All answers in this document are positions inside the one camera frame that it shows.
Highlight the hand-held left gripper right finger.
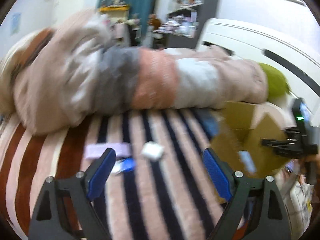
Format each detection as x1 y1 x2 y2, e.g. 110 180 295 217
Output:
202 148 293 240

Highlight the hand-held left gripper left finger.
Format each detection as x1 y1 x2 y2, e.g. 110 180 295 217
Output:
28 147 117 240

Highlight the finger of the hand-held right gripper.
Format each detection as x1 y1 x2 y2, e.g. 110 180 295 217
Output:
262 139 304 158
284 128 302 140

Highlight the purple rectangular box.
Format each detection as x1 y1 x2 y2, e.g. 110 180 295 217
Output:
85 142 132 160

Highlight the round white blue case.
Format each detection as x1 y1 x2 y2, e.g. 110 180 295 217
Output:
110 157 137 175

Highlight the brown cardboard box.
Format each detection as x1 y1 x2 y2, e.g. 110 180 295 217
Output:
210 100 295 204

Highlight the white charger plug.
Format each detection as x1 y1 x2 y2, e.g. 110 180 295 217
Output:
140 141 165 161

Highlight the beige pillow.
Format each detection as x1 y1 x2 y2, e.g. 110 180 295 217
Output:
257 102 295 122

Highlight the striped fleece blanket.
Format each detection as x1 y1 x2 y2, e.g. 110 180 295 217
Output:
0 109 245 240

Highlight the green pillow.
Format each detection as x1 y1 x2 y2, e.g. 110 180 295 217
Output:
259 63 292 103

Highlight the white printed bag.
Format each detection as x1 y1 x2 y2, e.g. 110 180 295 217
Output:
287 179 315 232

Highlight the striped patchwork duvet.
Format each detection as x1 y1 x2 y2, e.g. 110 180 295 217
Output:
0 10 269 135

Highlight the white headboard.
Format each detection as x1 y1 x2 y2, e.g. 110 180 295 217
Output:
196 18 320 130

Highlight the dark shelving unit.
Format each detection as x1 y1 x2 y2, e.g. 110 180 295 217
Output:
162 0 223 48

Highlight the brown plush toy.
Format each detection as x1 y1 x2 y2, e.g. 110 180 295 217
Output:
147 15 161 30

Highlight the wall poster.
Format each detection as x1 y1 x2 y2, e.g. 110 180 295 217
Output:
10 12 22 35

